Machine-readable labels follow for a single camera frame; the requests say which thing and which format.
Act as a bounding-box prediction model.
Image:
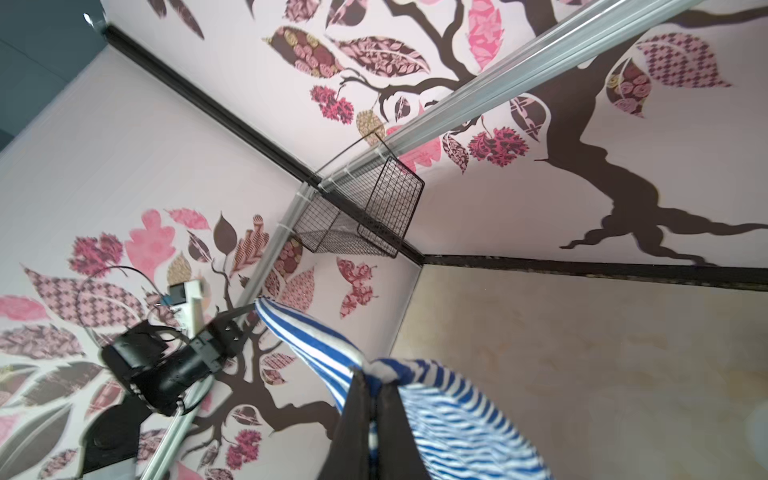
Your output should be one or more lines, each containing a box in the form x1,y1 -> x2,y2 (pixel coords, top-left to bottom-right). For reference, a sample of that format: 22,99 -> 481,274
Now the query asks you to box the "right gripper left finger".
318,370 -> 373,480

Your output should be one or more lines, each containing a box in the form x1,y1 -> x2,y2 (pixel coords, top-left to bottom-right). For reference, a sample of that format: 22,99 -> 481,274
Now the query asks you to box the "aluminium rail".
137,182 -> 316,480
317,0 -> 709,187

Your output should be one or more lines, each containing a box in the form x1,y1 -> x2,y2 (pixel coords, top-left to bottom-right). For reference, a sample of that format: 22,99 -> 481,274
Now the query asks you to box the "black wire mesh basket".
293,132 -> 425,265

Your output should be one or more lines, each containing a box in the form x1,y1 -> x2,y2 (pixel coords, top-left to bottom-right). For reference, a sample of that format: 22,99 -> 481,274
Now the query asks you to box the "left aluminium rail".
137,182 -> 316,480

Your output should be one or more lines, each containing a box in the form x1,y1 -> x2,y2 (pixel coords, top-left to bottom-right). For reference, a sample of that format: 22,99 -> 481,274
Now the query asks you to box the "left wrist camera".
163,279 -> 208,338

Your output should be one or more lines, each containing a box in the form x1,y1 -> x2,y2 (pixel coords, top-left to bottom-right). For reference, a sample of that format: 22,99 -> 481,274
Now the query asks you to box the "blue white striped tank top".
255,298 -> 552,479

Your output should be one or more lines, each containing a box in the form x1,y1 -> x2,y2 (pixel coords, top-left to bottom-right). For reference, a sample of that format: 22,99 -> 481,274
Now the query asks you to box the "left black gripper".
100,303 -> 255,417

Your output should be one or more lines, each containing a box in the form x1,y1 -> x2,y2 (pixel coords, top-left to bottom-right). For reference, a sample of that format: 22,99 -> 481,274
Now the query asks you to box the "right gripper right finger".
376,384 -> 431,480

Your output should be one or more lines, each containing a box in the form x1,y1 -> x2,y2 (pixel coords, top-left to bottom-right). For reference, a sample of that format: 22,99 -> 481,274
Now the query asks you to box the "back aluminium rail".
317,0 -> 709,187

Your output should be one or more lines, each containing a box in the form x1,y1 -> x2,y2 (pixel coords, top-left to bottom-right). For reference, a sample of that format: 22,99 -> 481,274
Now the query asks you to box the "left thin black cable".
74,265 -> 181,337

